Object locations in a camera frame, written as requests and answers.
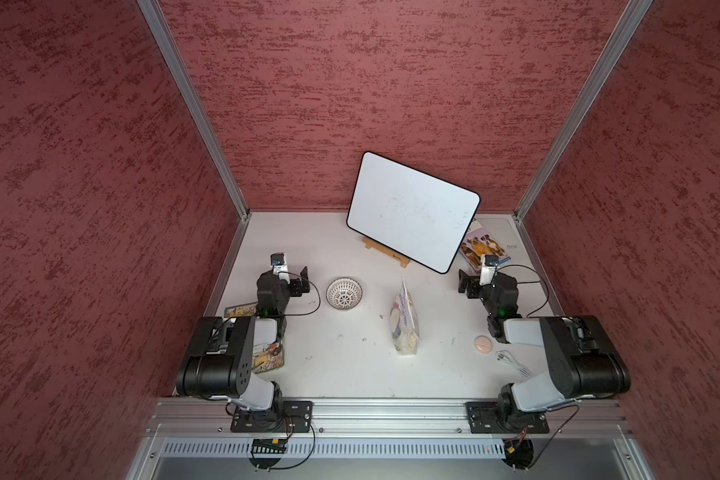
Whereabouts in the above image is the patterned white breakfast bowl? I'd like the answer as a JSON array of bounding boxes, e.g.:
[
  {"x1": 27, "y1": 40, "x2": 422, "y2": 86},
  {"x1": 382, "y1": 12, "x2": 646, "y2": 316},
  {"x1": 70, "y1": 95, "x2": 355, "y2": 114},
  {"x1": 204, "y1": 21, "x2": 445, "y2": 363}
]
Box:
[{"x1": 325, "y1": 277, "x2": 363, "y2": 311}]

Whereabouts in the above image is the clear oats bag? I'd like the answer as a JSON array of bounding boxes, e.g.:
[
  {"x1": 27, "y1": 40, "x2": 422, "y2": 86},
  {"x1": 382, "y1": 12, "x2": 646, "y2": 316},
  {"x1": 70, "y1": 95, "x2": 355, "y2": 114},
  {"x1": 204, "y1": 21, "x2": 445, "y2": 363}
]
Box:
[{"x1": 389, "y1": 281, "x2": 420, "y2": 356}]

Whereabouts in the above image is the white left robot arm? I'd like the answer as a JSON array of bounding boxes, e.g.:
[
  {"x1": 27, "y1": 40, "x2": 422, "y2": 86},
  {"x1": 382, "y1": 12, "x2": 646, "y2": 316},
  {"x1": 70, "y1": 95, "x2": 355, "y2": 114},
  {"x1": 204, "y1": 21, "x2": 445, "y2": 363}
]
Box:
[{"x1": 176, "y1": 268, "x2": 311, "y2": 427}]

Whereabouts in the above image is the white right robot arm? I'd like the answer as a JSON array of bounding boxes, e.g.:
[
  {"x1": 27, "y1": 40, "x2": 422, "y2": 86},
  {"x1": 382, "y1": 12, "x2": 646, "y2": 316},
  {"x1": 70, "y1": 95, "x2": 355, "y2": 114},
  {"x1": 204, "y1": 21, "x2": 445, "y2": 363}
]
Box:
[{"x1": 458, "y1": 271, "x2": 631, "y2": 434}]

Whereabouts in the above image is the pink round puff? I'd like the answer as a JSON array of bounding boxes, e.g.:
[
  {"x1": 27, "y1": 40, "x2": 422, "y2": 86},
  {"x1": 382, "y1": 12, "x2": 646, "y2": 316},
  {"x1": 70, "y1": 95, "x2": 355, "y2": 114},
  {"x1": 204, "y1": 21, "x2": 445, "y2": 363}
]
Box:
[{"x1": 474, "y1": 335, "x2": 493, "y2": 355}]

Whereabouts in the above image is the colourful magazine right back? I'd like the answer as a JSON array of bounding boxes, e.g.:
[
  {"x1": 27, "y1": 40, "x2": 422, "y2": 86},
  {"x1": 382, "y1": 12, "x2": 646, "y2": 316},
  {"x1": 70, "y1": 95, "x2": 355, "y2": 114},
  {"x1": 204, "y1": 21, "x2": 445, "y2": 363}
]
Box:
[{"x1": 459, "y1": 220, "x2": 511, "y2": 273}]

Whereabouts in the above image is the white board black rim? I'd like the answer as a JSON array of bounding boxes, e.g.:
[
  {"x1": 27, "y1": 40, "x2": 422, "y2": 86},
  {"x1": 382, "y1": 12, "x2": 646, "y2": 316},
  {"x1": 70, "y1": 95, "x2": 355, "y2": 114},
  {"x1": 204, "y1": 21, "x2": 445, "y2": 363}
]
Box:
[{"x1": 346, "y1": 151, "x2": 481, "y2": 274}]

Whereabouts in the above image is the wooden easel stand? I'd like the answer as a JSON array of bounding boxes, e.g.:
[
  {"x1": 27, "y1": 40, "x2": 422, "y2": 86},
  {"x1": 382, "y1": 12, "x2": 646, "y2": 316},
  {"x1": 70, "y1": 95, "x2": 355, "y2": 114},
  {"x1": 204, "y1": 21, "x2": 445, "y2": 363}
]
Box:
[{"x1": 362, "y1": 237, "x2": 411, "y2": 268}]

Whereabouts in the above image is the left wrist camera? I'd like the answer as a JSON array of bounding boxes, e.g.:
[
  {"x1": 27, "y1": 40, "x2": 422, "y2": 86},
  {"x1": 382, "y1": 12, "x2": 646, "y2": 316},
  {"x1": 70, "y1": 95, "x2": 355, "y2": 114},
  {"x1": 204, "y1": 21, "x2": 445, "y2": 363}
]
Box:
[{"x1": 270, "y1": 252, "x2": 290, "y2": 282}]

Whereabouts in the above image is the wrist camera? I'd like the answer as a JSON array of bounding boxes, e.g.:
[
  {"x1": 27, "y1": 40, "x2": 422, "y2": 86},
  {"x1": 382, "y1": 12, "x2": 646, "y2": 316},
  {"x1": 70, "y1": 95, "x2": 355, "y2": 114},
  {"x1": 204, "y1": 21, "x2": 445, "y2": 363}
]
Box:
[
  {"x1": 270, "y1": 252, "x2": 290, "y2": 282},
  {"x1": 479, "y1": 255, "x2": 499, "y2": 286}
]

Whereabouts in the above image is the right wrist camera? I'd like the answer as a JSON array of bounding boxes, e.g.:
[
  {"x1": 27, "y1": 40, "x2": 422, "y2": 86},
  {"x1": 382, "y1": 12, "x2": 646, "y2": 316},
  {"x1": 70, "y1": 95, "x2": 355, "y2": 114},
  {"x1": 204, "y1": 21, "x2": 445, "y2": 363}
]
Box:
[{"x1": 479, "y1": 255, "x2": 499, "y2": 286}]

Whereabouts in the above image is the white coiled cable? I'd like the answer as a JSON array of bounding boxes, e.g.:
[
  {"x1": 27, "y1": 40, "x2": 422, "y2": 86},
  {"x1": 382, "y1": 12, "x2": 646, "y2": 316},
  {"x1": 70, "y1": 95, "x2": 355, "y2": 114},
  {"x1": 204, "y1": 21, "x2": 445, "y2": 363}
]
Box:
[{"x1": 495, "y1": 349, "x2": 533, "y2": 379}]

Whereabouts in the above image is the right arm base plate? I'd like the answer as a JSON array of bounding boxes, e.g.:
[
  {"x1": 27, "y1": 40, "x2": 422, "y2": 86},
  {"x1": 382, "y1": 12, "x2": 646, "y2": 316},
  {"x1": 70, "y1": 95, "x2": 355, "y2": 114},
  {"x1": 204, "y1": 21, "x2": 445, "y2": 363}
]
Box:
[{"x1": 465, "y1": 401, "x2": 550, "y2": 434}]

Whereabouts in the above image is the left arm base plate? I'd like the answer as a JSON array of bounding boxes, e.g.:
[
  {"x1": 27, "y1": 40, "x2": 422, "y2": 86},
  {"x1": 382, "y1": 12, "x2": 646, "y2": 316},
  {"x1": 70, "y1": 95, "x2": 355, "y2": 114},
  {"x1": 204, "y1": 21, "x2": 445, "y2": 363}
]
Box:
[{"x1": 230, "y1": 400, "x2": 314, "y2": 434}]

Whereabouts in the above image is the aluminium front rail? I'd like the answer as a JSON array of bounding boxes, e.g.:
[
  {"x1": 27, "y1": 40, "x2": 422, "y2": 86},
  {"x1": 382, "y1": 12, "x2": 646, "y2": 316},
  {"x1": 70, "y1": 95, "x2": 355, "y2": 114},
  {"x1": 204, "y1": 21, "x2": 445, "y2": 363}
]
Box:
[{"x1": 146, "y1": 397, "x2": 634, "y2": 440}]

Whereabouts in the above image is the left aluminium corner post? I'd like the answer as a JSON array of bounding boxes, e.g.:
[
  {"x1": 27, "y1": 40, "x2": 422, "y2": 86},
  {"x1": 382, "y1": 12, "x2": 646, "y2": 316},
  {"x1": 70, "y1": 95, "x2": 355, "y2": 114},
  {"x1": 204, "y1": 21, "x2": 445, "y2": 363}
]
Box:
[{"x1": 136, "y1": 0, "x2": 252, "y2": 223}]

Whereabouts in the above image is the aluminium corner post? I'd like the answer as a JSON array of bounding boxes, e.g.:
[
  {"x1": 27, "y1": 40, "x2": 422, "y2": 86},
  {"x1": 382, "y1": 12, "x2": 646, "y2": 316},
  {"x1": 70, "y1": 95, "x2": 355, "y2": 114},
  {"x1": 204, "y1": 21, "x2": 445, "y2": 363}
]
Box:
[
  {"x1": 513, "y1": 0, "x2": 655, "y2": 223},
  {"x1": 136, "y1": 0, "x2": 252, "y2": 223}
]

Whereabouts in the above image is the right aluminium corner post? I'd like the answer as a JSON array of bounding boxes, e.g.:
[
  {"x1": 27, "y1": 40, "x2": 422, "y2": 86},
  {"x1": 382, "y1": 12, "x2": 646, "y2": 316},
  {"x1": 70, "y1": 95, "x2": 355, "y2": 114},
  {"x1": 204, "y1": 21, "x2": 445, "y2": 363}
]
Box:
[{"x1": 513, "y1": 0, "x2": 655, "y2": 223}]

